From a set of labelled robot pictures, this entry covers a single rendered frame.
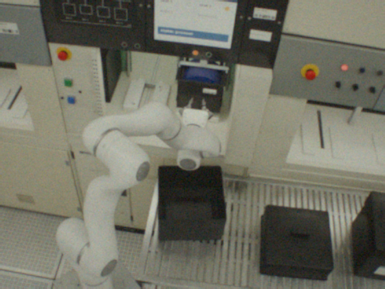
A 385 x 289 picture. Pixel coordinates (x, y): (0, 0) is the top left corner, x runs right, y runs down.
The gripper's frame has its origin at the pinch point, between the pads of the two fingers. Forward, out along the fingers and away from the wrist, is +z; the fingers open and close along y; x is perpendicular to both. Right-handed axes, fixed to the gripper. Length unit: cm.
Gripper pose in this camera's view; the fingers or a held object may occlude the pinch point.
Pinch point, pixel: (196, 104)
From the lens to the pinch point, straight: 177.2
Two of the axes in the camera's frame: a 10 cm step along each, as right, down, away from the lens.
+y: 9.9, 1.3, -0.3
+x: 0.6, -6.6, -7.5
